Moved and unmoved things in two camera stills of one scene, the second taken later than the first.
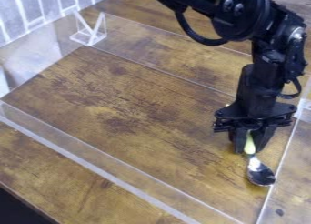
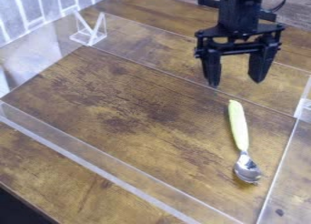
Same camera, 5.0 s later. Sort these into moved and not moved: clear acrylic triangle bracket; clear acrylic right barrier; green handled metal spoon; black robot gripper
Moved: green handled metal spoon; black robot gripper
Not moved: clear acrylic triangle bracket; clear acrylic right barrier
